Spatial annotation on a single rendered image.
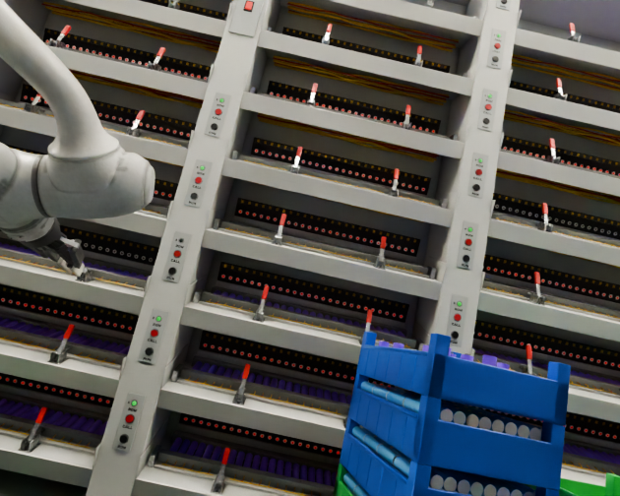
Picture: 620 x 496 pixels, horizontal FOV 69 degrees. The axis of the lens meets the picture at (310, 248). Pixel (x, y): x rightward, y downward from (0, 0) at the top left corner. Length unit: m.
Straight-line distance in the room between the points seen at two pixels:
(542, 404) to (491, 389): 0.08
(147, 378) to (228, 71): 0.80
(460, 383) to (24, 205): 0.69
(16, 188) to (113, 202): 0.14
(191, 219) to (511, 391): 0.81
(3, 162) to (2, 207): 0.07
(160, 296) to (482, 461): 0.78
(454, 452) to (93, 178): 0.63
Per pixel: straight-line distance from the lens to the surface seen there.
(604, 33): 1.95
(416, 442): 0.63
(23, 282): 1.27
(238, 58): 1.33
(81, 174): 0.77
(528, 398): 0.69
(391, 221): 1.38
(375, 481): 0.74
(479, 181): 1.28
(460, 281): 1.19
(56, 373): 1.22
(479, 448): 0.66
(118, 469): 1.19
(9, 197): 0.82
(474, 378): 0.64
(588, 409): 1.34
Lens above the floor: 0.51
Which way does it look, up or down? 12 degrees up
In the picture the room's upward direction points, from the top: 13 degrees clockwise
